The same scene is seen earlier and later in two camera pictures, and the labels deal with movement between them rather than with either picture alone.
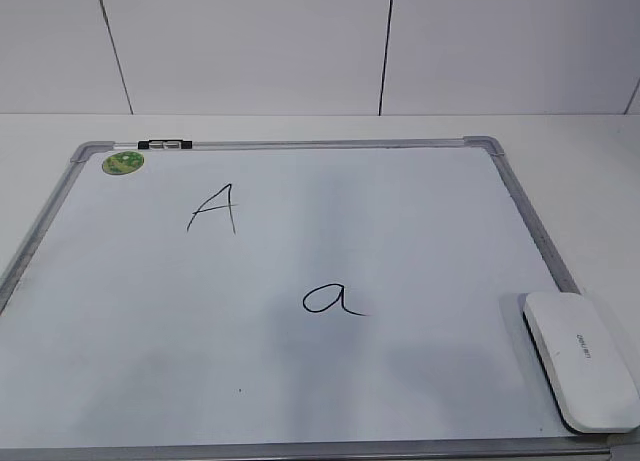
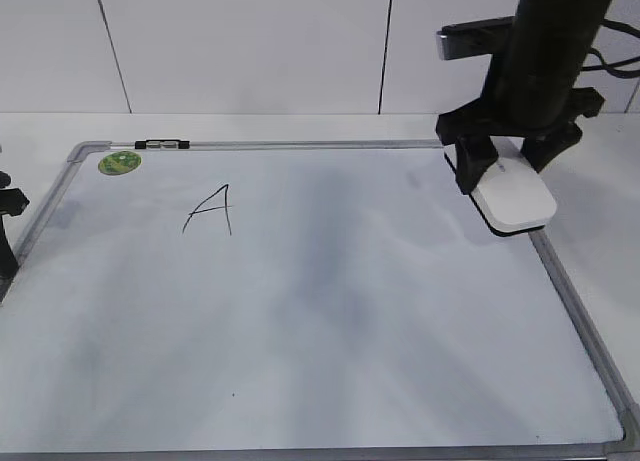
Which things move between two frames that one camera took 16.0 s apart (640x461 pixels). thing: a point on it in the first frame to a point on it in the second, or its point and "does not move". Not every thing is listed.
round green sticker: [122, 162] does not move
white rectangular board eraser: [590, 384] to [512, 197]
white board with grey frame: [294, 299] does not move
